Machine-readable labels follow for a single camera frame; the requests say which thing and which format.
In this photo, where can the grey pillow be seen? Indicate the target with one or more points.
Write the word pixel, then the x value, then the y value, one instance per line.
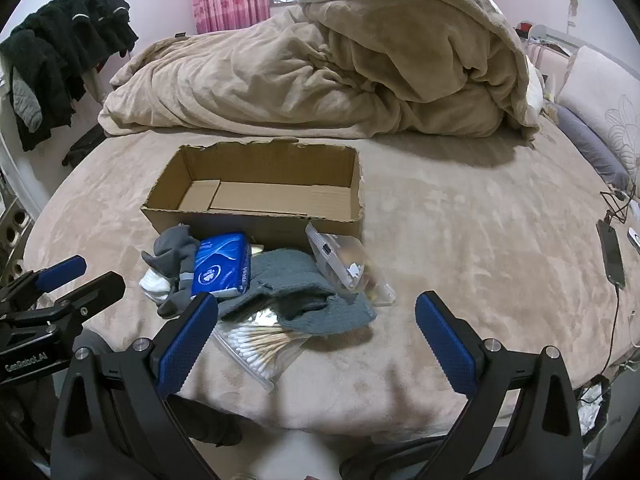
pixel 590 145

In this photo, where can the grey knitted hat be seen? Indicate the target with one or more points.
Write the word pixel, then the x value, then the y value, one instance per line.
pixel 300 290

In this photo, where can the white small device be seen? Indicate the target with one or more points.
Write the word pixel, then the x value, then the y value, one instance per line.
pixel 634 237

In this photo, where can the grey headboard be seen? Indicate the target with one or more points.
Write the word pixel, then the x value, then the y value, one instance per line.
pixel 560 40

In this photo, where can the bag of cotton swabs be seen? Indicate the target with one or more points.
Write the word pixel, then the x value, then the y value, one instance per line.
pixel 260 345

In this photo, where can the white cloth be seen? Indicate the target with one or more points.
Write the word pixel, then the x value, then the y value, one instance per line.
pixel 152 285

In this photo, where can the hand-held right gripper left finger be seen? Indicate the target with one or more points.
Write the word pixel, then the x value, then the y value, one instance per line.
pixel 186 340

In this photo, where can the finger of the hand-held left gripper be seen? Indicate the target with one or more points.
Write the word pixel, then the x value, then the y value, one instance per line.
pixel 62 270
pixel 95 290

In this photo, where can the cardboard box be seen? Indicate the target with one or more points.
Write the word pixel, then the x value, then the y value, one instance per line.
pixel 260 195

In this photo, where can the beige fleece blanket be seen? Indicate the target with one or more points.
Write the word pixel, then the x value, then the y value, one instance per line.
pixel 350 60

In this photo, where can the beige bed sheet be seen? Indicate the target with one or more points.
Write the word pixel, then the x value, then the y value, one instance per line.
pixel 450 240

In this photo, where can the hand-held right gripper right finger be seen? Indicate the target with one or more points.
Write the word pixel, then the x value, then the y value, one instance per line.
pixel 445 340

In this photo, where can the blue tissue packet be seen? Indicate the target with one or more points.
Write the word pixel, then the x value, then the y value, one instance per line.
pixel 220 262

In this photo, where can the grey socks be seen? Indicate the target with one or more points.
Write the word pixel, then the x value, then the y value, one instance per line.
pixel 172 265

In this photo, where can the white floral pillow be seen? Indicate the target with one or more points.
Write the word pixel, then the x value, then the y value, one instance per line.
pixel 605 110

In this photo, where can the black smartphone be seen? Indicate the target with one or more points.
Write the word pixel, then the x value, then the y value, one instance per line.
pixel 611 255

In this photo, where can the clear plastic zip bag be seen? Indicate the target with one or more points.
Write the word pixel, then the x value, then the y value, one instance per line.
pixel 345 265

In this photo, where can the black clothes pile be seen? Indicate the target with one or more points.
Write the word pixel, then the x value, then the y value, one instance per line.
pixel 55 55

